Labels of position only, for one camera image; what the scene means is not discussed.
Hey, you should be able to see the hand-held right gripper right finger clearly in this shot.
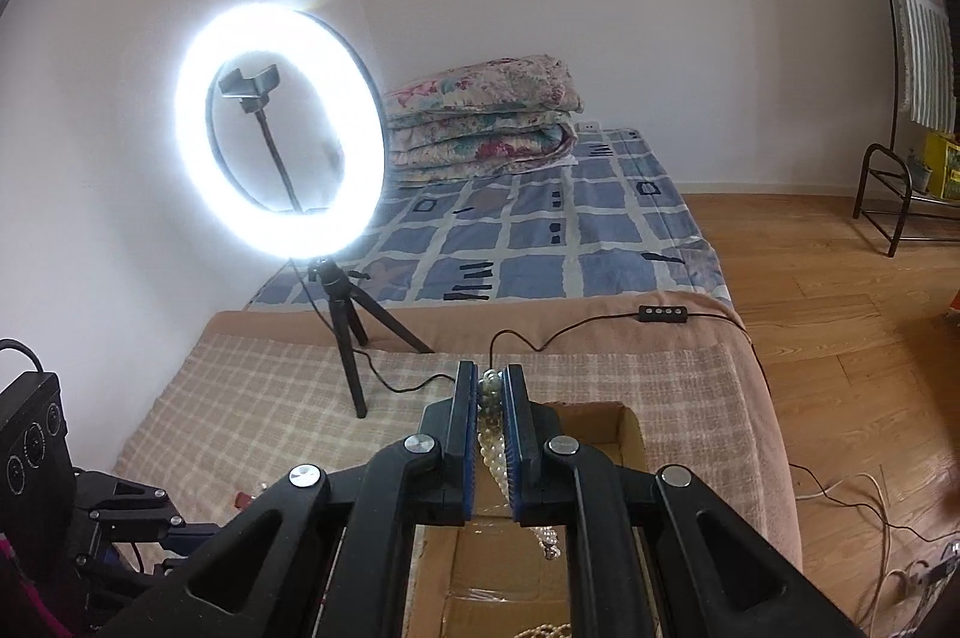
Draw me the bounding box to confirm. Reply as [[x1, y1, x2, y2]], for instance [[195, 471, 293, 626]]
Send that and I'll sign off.
[[504, 364, 863, 638]]

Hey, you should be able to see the white floor cable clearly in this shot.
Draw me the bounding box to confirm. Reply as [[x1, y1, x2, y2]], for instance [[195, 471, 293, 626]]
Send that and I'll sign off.
[[791, 464, 960, 609]]

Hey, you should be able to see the beige plaid blanket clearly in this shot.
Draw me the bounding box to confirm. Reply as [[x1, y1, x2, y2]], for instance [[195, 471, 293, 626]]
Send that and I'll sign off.
[[112, 297, 803, 571]]

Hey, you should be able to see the folded floral quilt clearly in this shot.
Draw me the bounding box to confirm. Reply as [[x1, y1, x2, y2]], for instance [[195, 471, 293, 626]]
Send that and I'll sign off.
[[379, 53, 586, 185]]

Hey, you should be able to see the black tripod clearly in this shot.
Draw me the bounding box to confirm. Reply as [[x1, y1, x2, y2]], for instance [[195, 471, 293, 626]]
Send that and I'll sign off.
[[307, 259, 436, 420]]

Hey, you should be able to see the yellow box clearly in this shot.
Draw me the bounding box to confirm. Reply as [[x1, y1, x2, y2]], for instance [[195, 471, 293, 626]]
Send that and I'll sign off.
[[921, 132, 960, 197]]

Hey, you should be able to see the person's left forearm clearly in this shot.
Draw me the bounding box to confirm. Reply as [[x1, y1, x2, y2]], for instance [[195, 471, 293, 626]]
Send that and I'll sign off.
[[0, 537, 72, 638]]

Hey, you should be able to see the blue checked bed sheet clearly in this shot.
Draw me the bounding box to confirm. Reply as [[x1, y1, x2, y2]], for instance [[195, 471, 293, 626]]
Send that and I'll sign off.
[[244, 128, 736, 313]]

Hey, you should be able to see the white ring light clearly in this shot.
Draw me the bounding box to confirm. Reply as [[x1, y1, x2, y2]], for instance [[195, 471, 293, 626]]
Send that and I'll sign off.
[[174, 7, 391, 260]]

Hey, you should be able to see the striped hanging towel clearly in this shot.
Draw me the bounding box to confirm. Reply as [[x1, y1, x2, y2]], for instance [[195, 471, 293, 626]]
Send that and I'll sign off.
[[874, 0, 960, 130]]

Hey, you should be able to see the black ring light cable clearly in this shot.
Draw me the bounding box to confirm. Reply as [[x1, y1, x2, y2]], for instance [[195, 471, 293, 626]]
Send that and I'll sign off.
[[367, 306, 751, 395]]

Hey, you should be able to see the black clothes rack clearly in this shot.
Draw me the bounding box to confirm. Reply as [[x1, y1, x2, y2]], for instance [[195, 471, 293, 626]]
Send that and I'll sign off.
[[844, 0, 960, 257]]

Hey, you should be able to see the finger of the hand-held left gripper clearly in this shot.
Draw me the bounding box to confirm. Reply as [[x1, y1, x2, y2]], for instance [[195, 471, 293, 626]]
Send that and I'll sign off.
[[116, 522, 242, 571], [75, 469, 188, 530]]

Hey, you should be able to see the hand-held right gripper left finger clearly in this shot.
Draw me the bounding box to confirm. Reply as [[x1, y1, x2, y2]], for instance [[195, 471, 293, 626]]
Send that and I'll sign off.
[[97, 360, 481, 638]]

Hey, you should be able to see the white pearl necklace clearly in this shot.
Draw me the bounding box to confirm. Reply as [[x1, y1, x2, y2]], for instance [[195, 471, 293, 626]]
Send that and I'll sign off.
[[477, 368, 563, 560]]

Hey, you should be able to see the black phone holder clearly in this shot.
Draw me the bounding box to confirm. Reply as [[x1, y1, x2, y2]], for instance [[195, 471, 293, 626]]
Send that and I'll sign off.
[[216, 64, 331, 215]]

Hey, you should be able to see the cardboard box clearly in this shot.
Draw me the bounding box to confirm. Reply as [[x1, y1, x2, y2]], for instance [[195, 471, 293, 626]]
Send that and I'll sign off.
[[401, 402, 647, 638]]

